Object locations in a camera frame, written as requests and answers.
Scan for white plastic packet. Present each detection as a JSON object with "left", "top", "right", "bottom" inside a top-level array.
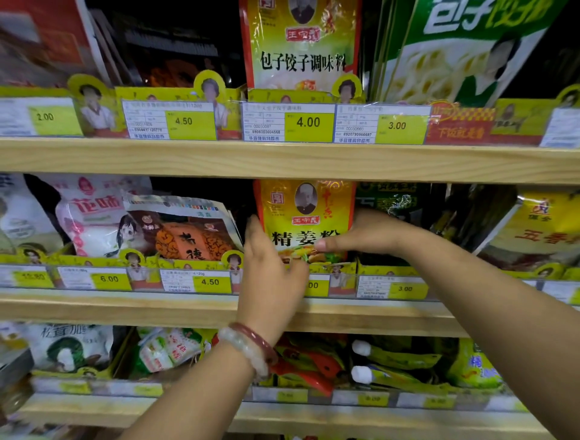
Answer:
[{"left": 0, "top": 172, "right": 65, "bottom": 255}]

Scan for green dumpling food packet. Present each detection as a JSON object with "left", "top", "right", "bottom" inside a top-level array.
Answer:
[{"left": 372, "top": 0, "right": 572, "bottom": 108}]

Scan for row of yellow price tags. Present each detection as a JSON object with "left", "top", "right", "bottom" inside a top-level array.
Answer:
[
  {"left": 0, "top": 71, "right": 580, "bottom": 150},
  {"left": 0, "top": 245, "right": 580, "bottom": 305}
]

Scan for wooden store shelving with goods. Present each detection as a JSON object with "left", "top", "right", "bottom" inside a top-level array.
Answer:
[{"left": 0, "top": 0, "right": 580, "bottom": 440}]

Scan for red white flat packet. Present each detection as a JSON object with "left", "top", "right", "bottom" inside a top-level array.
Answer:
[{"left": 0, "top": 0, "right": 110, "bottom": 87}]

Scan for yellow seasoning packet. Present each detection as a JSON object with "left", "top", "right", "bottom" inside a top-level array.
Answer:
[{"left": 477, "top": 190, "right": 580, "bottom": 273}]

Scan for yellow vegetable food packet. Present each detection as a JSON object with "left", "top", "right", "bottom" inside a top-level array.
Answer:
[{"left": 254, "top": 178, "right": 357, "bottom": 264}]

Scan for person's left hand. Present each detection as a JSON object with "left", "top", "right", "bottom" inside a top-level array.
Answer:
[{"left": 236, "top": 215, "right": 311, "bottom": 346}]

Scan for dark red bracelet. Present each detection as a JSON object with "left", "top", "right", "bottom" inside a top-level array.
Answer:
[{"left": 228, "top": 321, "right": 279, "bottom": 368}]

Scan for yellow dumpling seasoning packets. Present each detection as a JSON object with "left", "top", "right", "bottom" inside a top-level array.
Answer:
[{"left": 238, "top": 0, "right": 362, "bottom": 96}]

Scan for brown orange packet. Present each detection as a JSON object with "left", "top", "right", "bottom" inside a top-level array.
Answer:
[{"left": 109, "top": 36, "right": 241, "bottom": 92}]

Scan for rows of assorted seasoning packets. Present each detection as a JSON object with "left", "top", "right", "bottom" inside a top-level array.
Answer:
[{"left": 0, "top": 322, "right": 527, "bottom": 409}]

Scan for red brown clear packet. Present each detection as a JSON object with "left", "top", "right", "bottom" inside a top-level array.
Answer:
[{"left": 122, "top": 195, "right": 244, "bottom": 264}]

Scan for white bead bracelet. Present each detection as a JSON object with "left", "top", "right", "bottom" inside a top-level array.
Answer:
[{"left": 216, "top": 326, "right": 271, "bottom": 380}]

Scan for person's right hand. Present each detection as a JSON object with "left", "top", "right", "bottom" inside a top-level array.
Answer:
[{"left": 314, "top": 209, "right": 418, "bottom": 259}]

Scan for person's left forearm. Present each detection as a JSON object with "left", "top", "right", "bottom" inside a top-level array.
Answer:
[{"left": 118, "top": 340, "right": 268, "bottom": 440}]

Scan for person's right forearm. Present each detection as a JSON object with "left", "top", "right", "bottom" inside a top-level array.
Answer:
[{"left": 399, "top": 227, "right": 580, "bottom": 440}]

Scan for white pink packet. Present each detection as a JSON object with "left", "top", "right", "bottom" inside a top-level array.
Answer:
[{"left": 40, "top": 174, "right": 155, "bottom": 259}]

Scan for green five spice packets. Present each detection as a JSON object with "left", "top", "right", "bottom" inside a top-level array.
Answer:
[{"left": 356, "top": 181, "right": 427, "bottom": 228}]

